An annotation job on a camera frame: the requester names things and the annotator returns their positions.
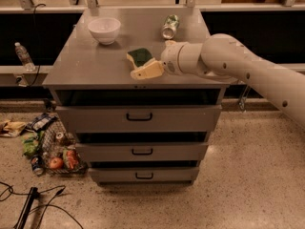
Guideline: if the top grey drawer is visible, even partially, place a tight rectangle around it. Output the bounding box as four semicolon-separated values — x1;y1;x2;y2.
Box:
57;106;221;134

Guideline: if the middle grey drawer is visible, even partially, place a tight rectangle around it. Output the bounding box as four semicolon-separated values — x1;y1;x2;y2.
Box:
76;143;208;162

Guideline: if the grey drawer cabinet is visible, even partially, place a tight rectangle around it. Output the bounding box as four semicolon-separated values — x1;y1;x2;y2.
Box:
43;8;227;184

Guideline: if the green soda can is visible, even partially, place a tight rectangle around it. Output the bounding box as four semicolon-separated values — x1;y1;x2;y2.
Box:
161;14;179;40

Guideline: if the black stand bar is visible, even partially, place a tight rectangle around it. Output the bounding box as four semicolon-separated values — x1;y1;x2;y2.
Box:
13;187;39;229

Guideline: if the grey drawer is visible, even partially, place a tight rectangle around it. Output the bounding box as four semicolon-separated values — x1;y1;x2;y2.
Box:
89;167;199;183
57;106;221;134
76;143;208;162

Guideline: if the green chip bag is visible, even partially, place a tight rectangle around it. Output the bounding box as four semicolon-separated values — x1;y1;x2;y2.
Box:
21;131;44;158

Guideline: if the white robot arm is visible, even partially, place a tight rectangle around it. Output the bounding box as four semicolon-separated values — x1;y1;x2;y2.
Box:
127;33;305;127

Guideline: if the red apple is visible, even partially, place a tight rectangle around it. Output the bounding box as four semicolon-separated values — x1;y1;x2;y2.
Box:
49;156;64;170

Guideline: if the brown can in basket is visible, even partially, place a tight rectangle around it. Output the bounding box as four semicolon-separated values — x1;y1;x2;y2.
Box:
55;132;67;145

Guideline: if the clear plastic water bottle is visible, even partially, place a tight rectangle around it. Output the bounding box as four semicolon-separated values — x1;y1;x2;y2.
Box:
14;42;35;72

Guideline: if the blue soda can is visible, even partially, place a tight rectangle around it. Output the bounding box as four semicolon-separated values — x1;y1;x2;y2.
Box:
30;155;44;176

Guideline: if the black floor cable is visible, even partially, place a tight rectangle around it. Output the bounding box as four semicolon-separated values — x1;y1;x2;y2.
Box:
0;180;85;229

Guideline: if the green and yellow sponge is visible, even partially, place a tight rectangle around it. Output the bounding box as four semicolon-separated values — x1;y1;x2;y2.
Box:
127;48;154;70

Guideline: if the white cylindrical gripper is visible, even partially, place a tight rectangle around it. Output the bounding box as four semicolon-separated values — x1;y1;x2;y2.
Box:
131;40;204;80

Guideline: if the dark blue snack bag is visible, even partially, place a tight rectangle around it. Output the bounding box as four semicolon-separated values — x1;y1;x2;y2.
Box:
26;113;57;132

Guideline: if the wire mesh basket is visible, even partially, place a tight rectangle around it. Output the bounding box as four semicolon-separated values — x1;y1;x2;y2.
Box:
41;121;88;176

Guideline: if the yellow snack bag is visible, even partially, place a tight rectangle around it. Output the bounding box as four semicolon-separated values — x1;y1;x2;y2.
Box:
0;120;26;137

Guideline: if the white bowl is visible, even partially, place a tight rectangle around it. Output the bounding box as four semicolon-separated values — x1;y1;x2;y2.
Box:
88;17;121;45

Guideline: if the red and green snack bag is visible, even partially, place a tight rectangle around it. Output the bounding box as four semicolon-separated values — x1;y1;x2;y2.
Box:
63;150;79;170

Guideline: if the bottom grey drawer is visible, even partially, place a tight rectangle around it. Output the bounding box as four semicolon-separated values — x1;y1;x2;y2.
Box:
89;167;199;183

